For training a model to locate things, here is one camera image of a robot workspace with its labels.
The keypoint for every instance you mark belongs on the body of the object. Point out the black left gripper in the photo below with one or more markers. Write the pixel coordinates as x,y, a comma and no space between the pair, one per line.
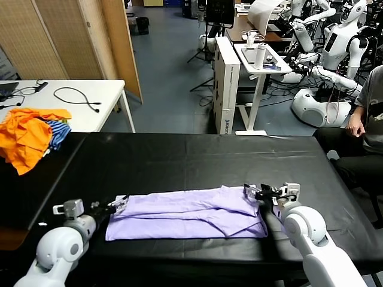
98,213

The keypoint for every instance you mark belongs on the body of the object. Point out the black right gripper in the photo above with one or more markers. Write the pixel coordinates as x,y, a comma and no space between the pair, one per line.
270,197

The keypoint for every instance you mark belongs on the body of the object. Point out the lavender t-shirt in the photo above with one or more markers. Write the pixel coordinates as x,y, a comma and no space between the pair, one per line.
179,215

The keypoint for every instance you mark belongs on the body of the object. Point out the small white robot base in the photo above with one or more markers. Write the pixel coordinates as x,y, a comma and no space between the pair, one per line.
206,42

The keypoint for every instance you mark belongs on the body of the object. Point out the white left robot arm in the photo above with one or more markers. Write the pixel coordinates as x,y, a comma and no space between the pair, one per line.
57,248

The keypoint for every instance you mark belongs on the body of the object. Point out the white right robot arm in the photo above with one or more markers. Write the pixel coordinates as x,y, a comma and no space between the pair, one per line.
305,227

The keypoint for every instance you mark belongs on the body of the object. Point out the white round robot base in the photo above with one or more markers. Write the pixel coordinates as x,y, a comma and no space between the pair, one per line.
308,107

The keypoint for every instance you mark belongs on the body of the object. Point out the person's forearm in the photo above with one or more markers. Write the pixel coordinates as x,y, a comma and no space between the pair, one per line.
356,110

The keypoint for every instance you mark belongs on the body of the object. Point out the person's hand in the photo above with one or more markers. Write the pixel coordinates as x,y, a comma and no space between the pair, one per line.
356,125

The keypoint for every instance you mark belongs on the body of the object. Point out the black table cover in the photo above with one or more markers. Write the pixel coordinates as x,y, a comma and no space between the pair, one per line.
194,155

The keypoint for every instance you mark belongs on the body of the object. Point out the white standing desk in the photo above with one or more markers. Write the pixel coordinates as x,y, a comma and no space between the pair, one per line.
254,98

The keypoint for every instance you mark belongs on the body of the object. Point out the blue striped garment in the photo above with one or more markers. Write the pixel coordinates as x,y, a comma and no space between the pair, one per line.
58,131

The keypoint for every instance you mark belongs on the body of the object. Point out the seated person gray shirt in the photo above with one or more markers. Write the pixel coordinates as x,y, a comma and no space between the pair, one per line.
353,164

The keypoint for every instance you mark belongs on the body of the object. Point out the green cloth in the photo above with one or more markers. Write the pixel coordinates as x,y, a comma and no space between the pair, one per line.
66,122

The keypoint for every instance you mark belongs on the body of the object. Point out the tall white cardboard box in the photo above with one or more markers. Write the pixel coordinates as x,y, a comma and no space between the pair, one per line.
227,89

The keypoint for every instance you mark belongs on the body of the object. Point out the white table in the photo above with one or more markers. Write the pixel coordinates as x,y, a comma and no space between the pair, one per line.
104,89

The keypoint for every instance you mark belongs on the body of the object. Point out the orange garment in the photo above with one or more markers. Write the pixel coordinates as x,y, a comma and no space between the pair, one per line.
24,137

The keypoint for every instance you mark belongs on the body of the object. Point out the blue flat object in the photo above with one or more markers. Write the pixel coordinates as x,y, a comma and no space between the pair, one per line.
271,67

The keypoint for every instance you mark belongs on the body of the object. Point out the white water bottle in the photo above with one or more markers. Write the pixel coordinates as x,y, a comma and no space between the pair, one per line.
260,56

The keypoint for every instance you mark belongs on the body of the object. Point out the gray tablet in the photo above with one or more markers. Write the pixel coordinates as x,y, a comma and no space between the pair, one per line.
249,55

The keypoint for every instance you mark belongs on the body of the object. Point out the white desk gadget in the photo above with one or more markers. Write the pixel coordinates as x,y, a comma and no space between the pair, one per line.
250,38

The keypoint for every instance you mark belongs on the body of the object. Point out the black tripod stand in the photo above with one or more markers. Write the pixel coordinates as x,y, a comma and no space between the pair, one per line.
206,45

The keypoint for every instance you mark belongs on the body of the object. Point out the dark laptop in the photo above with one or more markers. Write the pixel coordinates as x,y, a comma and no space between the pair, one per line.
7,88

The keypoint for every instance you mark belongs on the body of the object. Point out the brown wooden desk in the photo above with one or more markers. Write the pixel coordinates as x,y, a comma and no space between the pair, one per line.
236,28

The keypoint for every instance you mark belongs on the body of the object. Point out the white humanoid robot black panel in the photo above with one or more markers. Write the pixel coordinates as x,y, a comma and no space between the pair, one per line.
338,45

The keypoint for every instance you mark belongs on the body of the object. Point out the white curved sheet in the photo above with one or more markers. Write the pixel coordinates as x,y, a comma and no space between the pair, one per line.
260,15

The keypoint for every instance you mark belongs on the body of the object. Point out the wooden folding screen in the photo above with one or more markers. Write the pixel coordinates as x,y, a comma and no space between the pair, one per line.
60,39

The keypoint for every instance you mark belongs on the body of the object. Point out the black trash bin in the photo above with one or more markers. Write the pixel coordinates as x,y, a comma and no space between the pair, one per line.
142,26

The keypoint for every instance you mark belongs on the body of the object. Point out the black monitor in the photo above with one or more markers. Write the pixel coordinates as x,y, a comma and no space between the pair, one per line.
218,12

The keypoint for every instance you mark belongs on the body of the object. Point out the yellow cabinet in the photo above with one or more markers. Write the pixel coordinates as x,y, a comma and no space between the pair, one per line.
152,3

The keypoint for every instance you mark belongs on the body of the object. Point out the blue cabinet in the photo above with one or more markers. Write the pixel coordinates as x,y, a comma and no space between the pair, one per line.
172,3

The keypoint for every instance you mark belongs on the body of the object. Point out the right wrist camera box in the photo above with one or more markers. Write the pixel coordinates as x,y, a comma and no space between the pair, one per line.
291,192

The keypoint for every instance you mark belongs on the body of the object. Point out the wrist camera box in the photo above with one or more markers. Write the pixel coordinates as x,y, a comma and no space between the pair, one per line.
291,192
71,208

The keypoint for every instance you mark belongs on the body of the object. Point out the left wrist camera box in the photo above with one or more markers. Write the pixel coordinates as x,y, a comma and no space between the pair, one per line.
71,208

